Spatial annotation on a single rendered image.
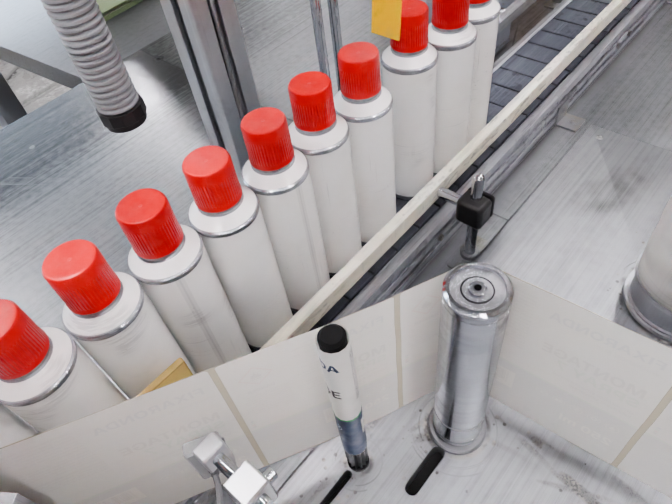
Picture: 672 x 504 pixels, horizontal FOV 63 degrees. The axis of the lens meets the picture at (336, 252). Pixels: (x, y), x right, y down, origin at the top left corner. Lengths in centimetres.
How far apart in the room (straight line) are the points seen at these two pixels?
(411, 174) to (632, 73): 45
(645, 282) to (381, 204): 24
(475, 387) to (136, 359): 22
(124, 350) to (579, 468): 34
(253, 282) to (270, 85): 53
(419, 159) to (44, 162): 57
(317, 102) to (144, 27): 81
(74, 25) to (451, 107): 35
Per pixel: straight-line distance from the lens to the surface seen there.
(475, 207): 55
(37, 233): 81
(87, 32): 41
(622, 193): 65
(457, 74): 56
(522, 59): 84
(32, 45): 127
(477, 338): 31
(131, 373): 40
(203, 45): 51
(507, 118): 68
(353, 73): 45
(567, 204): 63
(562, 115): 82
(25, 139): 99
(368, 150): 48
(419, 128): 55
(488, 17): 59
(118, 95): 43
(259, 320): 47
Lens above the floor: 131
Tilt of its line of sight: 49 degrees down
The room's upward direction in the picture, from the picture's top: 9 degrees counter-clockwise
